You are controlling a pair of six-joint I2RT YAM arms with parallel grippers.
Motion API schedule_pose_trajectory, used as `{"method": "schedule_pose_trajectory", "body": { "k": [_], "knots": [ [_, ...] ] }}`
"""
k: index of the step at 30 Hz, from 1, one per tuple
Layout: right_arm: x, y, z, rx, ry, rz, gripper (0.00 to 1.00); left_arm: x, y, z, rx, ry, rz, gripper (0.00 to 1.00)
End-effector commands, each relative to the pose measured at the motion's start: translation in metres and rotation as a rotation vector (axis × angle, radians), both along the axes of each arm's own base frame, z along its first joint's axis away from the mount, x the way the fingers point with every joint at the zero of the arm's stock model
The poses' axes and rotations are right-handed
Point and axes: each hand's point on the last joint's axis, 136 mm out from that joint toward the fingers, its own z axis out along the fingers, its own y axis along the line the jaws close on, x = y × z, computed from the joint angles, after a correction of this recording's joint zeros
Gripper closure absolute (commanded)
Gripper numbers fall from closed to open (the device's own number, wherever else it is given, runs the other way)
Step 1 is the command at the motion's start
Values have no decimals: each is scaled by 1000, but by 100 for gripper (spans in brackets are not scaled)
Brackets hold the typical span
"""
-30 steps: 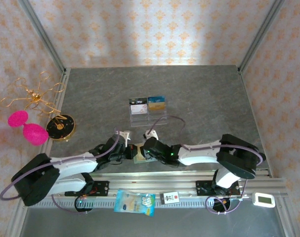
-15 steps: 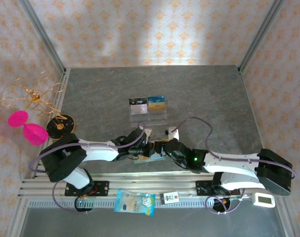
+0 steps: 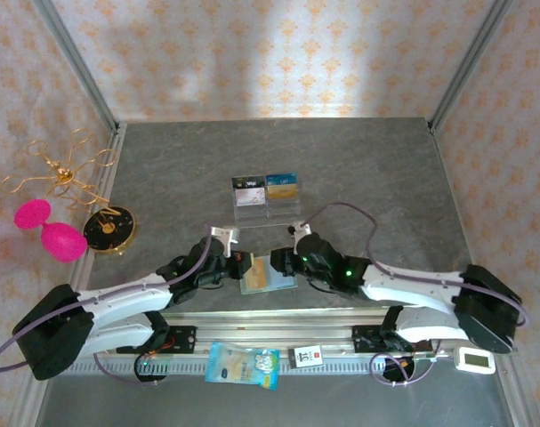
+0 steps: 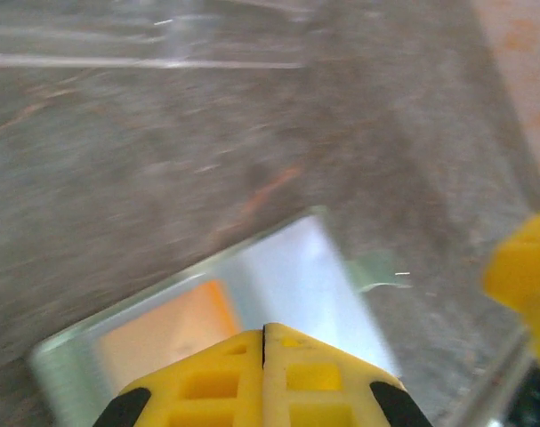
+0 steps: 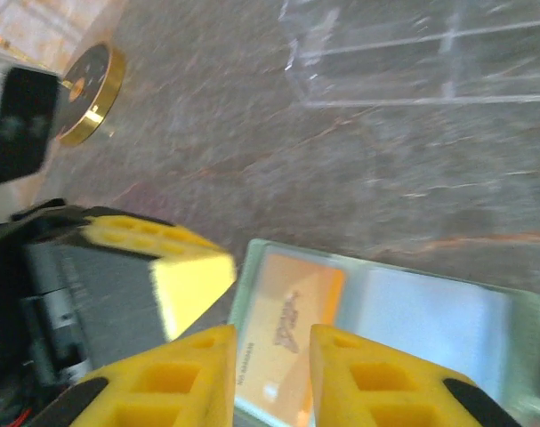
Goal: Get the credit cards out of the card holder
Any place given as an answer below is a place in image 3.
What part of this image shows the black gold round base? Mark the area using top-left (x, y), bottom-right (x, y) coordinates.
top-left (82, 205), bottom-right (137, 257)

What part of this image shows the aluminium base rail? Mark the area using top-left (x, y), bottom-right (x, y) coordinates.
top-left (160, 309), bottom-right (435, 357)

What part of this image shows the large pink egg ornament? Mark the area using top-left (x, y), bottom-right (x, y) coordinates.
top-left (41, 221), bottom-right (88, 263)

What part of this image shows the green leather card holder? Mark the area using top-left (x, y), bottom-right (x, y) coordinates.
top-left (239, 254), bottom-right (300, 297)

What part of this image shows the blue VIP card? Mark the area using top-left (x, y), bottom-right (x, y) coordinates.
top-left (266, 173), bottom-right (301, 188)

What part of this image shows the clear acrylic card stand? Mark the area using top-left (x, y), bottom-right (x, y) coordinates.
top-left (230, 172), bottom-right (302, 229)

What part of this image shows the small pink egg ornament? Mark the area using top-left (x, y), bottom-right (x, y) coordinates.
top-left (13, 198), bottom-right (52, 230)

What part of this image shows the blue white snack packet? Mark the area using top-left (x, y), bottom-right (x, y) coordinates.
top-left (205, 341), bottom-right (281, 391)

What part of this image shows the slotted metal cable strip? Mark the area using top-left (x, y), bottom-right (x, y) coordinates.
top-left (51, 358), bottom-right (457, 377)

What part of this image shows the pink white VIP card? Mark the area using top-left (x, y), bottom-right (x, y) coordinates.
top-left (235, 189), bottom-right (268, 207)

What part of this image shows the gold card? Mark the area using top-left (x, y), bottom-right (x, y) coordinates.
top-left (268, 185), bottom-right (300, 201)
top-left (244, 257), bottom-right (270, 290)

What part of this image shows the gold wire ornament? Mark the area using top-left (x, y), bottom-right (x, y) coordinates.
top-left (0, 127), bottom-right (119, 213)

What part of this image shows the white number tag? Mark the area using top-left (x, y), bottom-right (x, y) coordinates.
top-left (287, 345), bottom-right (324, 369)

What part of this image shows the aluminium frame post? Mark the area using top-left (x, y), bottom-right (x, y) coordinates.
top-left (427, 0), bottom-right (513, 134)
top-left (32, 0), bottom-right (122, 134)

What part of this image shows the white digital timer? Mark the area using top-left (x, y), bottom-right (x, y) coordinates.
top-left (454, 346), bottom-right (497, 375)

